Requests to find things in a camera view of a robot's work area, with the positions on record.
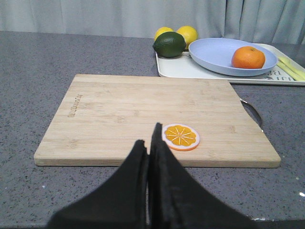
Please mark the orange slice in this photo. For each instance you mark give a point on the orange slice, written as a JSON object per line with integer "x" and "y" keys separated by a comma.
{"x": 180, "y": 137}

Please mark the wooden cutting board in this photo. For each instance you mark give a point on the wooden cutting board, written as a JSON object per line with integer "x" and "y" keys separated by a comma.
{"x": 101, "y": 116}

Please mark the white grey curtain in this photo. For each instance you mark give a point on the white grey curtain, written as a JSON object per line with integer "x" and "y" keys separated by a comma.
{"x": 261, "y": 21}

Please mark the metal cutting board handle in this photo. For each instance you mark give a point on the metal cutting board handle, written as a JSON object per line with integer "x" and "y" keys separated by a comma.
{"x": 252, "y": 112}

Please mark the cream white tray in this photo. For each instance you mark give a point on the cream white tray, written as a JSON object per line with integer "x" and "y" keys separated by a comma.
{"x": 184, "y": 66}

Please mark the whole orange fruit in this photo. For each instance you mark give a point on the whole orange fruit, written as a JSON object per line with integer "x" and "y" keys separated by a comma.
{"x": 248, "y": 57}

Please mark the yellow lemon right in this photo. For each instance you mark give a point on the yellow lemon right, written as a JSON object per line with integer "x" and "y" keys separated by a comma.
{"x": 189, "y": 33}

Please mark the light blue plate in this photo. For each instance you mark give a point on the light blue plate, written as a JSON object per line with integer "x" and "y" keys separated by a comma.
{"x": 215, "y": 54}

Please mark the dark green lime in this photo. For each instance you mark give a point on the dark green lime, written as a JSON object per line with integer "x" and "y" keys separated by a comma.
{"x": 169, "y": 44}

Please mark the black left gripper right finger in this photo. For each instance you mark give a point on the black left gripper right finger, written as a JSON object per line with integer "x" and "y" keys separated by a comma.
{"x": 177, "y": 201}

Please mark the yellow lemon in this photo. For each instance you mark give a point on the yellow lemon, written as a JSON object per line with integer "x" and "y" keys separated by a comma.
{"x": 161, "y": 31}
{"x": 189, "y": 33}

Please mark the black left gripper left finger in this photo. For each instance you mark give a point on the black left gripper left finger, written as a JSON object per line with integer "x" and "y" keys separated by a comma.
{"x": 119, "y": 203}

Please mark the yellow lemon left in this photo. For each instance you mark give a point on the yellow lemon left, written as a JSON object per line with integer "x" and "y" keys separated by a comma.
{"x": 161, "y": 31}

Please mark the yellow plastic knife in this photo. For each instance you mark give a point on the yellow plastic knife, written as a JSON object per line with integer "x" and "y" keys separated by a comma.
{"x": 296, "y": 74}

